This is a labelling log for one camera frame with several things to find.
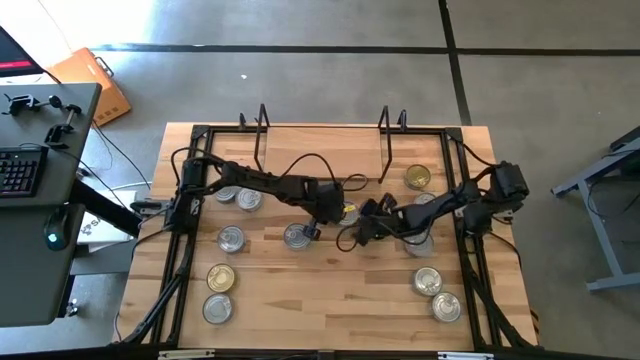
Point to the dark computer monitor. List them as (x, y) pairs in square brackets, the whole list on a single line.
[(12, 57)]

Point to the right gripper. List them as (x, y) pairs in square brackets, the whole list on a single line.
[(380, 220)]

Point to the dark grey desk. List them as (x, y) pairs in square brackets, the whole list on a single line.
[(62, 170)]

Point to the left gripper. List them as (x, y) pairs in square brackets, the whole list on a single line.
[(327, 202)]

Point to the small desk caster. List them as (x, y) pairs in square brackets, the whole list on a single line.
[(71, 307)]

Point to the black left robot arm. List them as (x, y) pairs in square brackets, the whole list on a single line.
[(260, 182)]

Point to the black aluminium table frame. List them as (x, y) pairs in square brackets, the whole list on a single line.
[(452, 134)]

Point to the black backlit keyboard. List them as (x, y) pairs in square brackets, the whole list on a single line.
[(20, 172)]

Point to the grey metal side table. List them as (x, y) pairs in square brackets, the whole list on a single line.
[(606, 235)]

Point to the white printed box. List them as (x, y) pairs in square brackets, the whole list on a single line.
[(100, 230)]

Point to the black desk clamp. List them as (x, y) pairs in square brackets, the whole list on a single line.
[(56, 135), (20, 103)]

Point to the silver edge bracket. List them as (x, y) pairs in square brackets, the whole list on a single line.
[(186, 354), (465, 356)]

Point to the wooden shelf black metal frame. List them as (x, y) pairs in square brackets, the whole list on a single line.
[(322, 150)]

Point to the black computer mouse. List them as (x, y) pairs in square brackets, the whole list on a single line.
[(56, 227)]

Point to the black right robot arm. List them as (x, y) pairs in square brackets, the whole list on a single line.
[(507, 182)]

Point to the orange cardboard box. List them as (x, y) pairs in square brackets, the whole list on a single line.
[(95, 92)]

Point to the gold-lid seafood can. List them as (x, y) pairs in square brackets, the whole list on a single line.
[(417, 176), (221, 278)]

